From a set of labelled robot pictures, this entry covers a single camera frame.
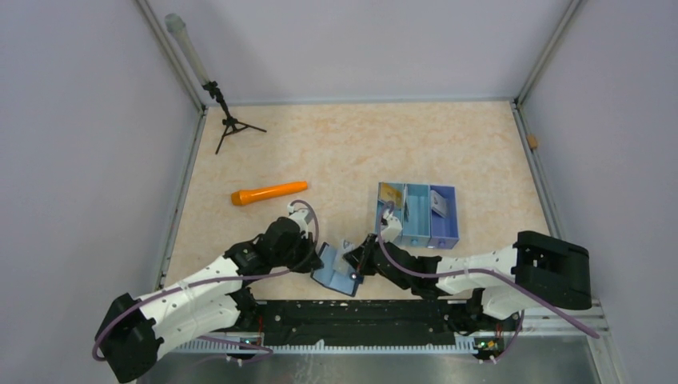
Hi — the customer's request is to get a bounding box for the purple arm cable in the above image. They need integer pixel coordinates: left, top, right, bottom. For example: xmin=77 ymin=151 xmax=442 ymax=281
xmin=92 ymin=199 xmax=321 ymax=366
xmin=376 ymin=201 xmax=600 ymax=363

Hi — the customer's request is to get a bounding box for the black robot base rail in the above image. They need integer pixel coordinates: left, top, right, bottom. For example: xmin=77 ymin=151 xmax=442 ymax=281
xmin=226 ymin=299 xmax=518 ymax=347

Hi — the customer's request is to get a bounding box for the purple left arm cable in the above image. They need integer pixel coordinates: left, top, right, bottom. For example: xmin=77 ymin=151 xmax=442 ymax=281
xmin=92 ymin=199 xmax=321 ymax=366

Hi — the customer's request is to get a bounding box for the black mini tripod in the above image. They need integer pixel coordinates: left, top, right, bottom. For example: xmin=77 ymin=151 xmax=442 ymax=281
xmin=201 ymin=81 xmax=268 ymax=154

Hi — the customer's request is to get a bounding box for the dark blue leather card holder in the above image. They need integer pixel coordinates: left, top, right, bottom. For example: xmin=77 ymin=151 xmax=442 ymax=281
xmin=311 ymin=240 xmax=363 ymax=297

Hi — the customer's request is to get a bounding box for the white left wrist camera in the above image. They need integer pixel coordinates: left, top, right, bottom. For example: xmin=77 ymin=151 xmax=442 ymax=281
xmin=287 ymin=203 xmax=313 ymax=233

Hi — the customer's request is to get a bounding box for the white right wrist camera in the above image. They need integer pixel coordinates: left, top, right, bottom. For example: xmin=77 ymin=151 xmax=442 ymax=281
xmin=377 ymin=216 xmax=402 ymax=243

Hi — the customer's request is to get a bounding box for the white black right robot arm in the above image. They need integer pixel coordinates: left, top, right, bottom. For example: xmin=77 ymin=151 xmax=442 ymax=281
xmin=343 ymin=230 xmax=592 ymax=330

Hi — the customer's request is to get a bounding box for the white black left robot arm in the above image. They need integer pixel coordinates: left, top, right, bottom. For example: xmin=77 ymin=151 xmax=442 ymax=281
xmin=91 ymin=210 xmax=321 ymax=383

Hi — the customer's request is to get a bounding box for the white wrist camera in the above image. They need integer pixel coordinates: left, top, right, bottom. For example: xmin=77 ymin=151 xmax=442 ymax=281
xmin=287 ymin=203 xmax=313 ymax=233
xmin=377 ymin=216 xmax=402 ymax=243

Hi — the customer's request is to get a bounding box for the white credit card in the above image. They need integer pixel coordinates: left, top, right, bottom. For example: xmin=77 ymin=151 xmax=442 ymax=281
xmin=429 ymin=190 xmax=449 ymax=218

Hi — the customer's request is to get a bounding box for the light blue drawer organizer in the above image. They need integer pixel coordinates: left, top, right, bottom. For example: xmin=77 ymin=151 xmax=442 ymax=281
xmin=374 ymin=182 xmax=460 ymax=250

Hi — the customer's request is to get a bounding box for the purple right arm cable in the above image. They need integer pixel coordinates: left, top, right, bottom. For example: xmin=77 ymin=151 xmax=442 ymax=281
xmin=376 ymin=201 xmax=600 ymax=363

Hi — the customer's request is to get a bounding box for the small tan block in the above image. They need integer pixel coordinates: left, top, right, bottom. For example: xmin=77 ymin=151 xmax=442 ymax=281
xmin=526 ymin=134 xmax=538 ymax=150

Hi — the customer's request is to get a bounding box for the orange flashlight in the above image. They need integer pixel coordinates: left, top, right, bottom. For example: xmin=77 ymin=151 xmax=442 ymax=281
xmin=230 ymin=181 xmax=309 ymax=206

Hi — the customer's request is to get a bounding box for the grey tube on tripod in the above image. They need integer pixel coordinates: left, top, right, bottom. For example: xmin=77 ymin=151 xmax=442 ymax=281
xmin=164 ymin=13 xmax=210 ymax=87

